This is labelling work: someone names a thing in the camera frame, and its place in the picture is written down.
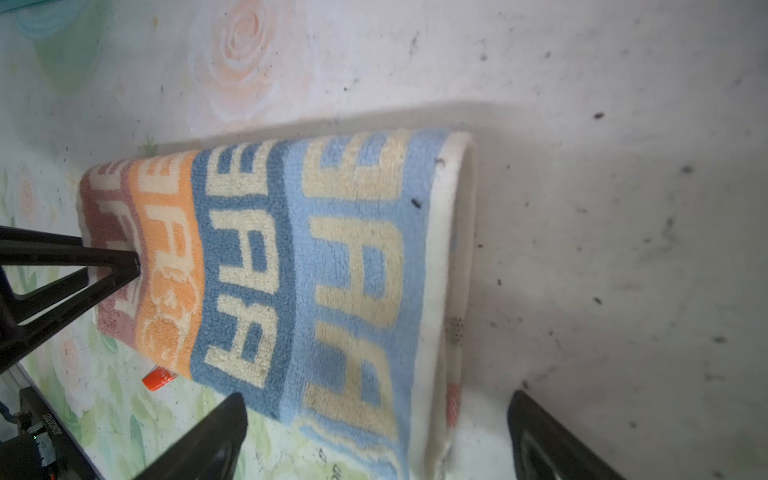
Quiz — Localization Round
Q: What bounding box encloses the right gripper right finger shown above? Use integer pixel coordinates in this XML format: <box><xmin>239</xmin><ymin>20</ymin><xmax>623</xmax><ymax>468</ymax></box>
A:
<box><xmin>507</xmin><ymin>390</ymin><xmax>624</xmax><ymax>480</ymax></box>

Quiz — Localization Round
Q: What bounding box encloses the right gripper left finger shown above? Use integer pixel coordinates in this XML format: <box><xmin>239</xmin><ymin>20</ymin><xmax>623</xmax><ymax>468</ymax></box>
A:
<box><xmin>137</xmin><ymin>393</ymin><xmax>248</xmax><ymax>480</ymax></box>

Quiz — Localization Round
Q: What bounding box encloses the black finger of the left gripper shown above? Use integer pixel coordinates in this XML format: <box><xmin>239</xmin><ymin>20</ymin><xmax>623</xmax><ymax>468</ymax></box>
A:
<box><xmin>1</xmin><ymin>226</ymin><xmax>141</xmax><ymax>372</ymax></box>

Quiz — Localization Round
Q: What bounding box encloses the striped lettered towel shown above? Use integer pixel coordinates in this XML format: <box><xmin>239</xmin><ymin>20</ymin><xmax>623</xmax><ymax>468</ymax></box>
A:
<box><xmin>78</xmin><ymin>130</ymin><xmax>476</xmax><ymax>479</ymax></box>

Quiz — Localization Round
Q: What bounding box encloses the small red cap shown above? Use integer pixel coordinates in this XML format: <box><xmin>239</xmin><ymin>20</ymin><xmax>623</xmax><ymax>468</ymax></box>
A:
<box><xmin>142</xmin><ymin>366</ymin><xmax>177</xmax><ymax>392</ymax></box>

